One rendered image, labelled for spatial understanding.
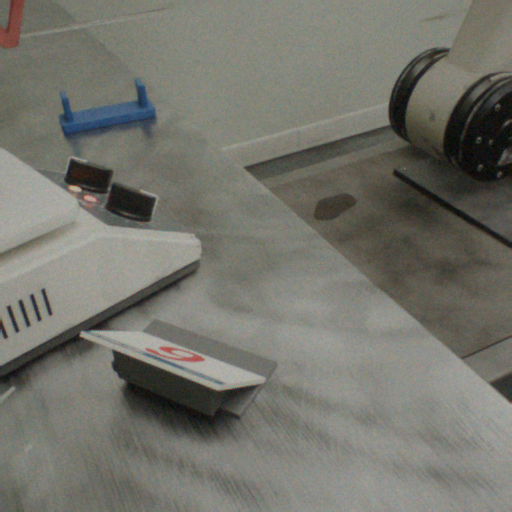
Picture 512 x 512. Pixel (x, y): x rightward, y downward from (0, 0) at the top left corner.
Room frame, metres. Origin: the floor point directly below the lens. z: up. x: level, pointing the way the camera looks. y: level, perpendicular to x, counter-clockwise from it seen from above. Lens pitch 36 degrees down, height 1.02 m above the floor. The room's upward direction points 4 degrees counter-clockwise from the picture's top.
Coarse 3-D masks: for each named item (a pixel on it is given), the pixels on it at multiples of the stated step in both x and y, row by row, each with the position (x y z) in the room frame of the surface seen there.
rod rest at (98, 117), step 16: (64, 96) 0.65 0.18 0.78; (144, 96) 0.66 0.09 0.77; (80, 112) 0.66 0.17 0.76; (96, 112) 0.65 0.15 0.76; (112, 112) 0.65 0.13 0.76; (128, 112) 0.65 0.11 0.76; (144, 112) 0.65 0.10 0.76; (64, 128) 0.63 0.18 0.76; (80, 128) 0.63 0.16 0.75; (96, 128) 0.63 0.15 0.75
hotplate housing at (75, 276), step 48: (48, 240) 0.31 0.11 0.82; (96, 240) 0.32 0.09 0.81; (144, 240) 0.34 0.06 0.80; (192, 240) 0.37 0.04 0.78; (0, 288) 0.28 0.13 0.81; (48, 288) 0.30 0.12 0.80; (96, 288) 0.32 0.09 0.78; (144, 288) 0.34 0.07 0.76; (0, 336) 0.28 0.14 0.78; (48, 336) 0.29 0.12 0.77
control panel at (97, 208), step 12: (60, 180) 0.41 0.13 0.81; (72, 192) 0.39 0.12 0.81; (84, 192) 0.40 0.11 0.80; (108, 192) 0.42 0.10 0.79; (84, 204) 0.37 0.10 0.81; (96, 204) 0.38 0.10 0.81; (96, 216) 0.35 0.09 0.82; (108, 216) 0.35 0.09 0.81; (120, 216) 0.36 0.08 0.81; (156, 216) 0.39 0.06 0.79; (144, 228) 0.35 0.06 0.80; (156, 228) 0.36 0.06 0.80; (168, 228) 0.37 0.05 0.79; (180, 228) 0.38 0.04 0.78
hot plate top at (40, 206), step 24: (0, 168) 0.38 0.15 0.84; (24, 168) 0.37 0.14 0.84; (24, 192) 0.34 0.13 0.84; (48, 192) 0.34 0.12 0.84; (0, 216) 0.32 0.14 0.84; (24, 216) 0.31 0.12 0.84; (48, 216) 0.31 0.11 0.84; (72, 216) 0.32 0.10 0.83; (0, 240) 0.29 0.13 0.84; (24, 240) 0.30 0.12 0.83
